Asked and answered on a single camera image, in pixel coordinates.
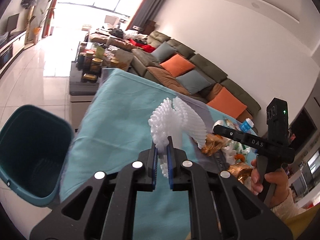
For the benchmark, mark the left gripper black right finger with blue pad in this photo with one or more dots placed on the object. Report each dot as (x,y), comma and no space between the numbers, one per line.
(178,178)

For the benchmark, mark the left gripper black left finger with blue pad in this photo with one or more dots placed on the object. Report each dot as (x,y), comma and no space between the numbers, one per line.
(147,175)

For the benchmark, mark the white foam fruit net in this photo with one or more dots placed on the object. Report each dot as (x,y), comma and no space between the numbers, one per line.
(172,118)

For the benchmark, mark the cream knitted sleeve forearm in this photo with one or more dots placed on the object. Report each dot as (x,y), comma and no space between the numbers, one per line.
(287,209)

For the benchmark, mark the teal plastic trash bin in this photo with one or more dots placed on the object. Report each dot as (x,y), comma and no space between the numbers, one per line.
(34,145)

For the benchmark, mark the blue cup white lid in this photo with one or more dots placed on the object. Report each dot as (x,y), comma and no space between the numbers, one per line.
(246,125)

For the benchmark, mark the white crumpled plastic bag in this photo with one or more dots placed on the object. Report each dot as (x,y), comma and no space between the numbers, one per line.
(235,152)

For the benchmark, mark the golden snack wrapper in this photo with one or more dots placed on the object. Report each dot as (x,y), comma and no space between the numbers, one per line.
(213,144)

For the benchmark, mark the orange cushion near end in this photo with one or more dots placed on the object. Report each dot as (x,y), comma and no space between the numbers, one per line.
(227,103)

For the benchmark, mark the brown blanket on sofa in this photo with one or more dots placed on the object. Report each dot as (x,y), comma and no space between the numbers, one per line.
(164,78)

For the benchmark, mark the blue-grey cushion middle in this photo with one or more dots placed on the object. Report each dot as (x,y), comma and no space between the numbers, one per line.
(193,81)

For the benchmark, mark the blue-grey cushion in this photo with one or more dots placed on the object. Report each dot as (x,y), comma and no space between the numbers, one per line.
(163,52)
(193,81)

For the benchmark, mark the orange cushion middle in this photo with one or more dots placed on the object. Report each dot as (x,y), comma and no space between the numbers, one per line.
(177,65)

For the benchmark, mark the olive green sectional sofa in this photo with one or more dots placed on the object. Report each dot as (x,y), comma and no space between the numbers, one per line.
(216,76)

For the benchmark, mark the cluttered dark coffee table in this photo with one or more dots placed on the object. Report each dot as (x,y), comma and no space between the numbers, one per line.
(83,86)

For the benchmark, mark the blue-grey cushion far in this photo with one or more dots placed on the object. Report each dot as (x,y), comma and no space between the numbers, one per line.
(163,52)

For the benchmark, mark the red cloth on sofa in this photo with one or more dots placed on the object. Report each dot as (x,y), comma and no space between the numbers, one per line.
(145,47)

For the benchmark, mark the grey and orange curtain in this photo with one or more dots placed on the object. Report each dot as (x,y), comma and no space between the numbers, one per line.
(146,11)

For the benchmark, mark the potted green plant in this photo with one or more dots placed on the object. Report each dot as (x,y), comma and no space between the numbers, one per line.
(37,19)

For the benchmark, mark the white tv cabinet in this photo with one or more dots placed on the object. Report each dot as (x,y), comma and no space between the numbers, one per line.
(11,50)

